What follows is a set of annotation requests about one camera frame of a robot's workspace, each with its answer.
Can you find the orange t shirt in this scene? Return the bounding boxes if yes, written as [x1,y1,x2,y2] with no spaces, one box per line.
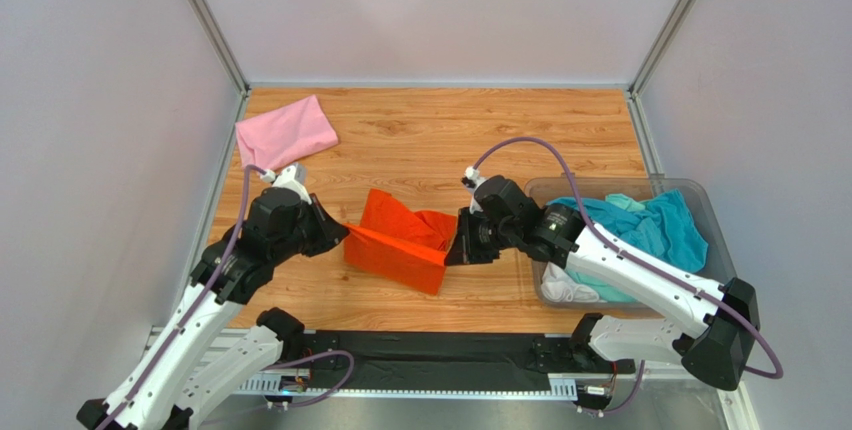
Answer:
[344,189,457,295]

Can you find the pink t shirt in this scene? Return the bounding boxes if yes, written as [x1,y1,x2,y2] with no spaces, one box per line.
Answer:
[235,95,339,170]

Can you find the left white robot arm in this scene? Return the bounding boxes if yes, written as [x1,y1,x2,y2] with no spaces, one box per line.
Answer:
[76,163,349,429]

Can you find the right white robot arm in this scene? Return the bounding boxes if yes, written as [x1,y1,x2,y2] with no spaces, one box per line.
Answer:
[444,167,759,391]

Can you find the white t shirt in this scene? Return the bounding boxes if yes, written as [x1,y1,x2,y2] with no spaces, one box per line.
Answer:
[540,263,603,304]

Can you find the mint green t shirt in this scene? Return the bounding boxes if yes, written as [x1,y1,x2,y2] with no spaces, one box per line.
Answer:
[566,194,653,303]

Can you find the teal t shirt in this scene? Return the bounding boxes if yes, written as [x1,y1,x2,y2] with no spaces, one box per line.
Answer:
[583,190,709,273]

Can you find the black base cloth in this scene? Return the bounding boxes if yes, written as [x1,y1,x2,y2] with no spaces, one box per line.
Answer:
[301,331,592,391]

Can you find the clear plastic bin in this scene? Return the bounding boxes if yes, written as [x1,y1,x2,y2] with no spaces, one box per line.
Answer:
[531,175,737,318]

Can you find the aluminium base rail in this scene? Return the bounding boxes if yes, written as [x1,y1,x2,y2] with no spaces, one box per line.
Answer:
[119,325,760,430]

